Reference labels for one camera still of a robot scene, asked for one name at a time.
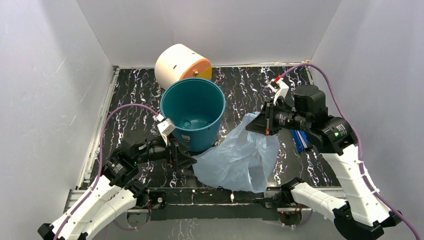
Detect teal plastic trash bin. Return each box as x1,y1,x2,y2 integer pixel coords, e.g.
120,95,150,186
160,77,226,152

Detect translucent blue plastic bag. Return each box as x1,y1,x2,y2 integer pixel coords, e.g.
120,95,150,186
193,112,280,193

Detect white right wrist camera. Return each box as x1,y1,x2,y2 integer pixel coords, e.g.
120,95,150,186
265,75,289,106

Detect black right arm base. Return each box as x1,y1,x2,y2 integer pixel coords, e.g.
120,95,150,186
252,187,313,229

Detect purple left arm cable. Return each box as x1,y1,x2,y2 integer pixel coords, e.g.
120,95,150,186
52,103,160,240

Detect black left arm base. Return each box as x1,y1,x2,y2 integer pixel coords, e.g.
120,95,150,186
120,188,167,231

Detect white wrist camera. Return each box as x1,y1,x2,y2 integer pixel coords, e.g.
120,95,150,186
153,114,176,147
265,75,289,106

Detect aluminium frame rail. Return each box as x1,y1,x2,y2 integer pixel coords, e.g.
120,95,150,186
57,187,372,240

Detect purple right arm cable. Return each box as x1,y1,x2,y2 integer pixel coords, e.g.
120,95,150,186
274,62,424,240

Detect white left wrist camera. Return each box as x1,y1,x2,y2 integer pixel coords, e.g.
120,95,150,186
153,114,176,147

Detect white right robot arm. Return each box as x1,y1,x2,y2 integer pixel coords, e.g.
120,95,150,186
246,85,402,240

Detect blue stapler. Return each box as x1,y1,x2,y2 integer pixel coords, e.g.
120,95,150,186
290,130,311,154

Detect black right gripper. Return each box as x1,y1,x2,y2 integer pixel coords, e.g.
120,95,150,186
245,99,310,136

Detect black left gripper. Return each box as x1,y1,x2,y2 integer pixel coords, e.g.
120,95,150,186
135,133,198,171

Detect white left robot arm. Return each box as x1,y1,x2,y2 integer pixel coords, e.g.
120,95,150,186
37,137,197,240

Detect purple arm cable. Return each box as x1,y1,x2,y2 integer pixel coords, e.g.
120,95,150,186
274,62,424,240
52,103,160,240

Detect round pastel drawer cabinet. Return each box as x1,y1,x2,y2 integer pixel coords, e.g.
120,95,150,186
154,43,212,90

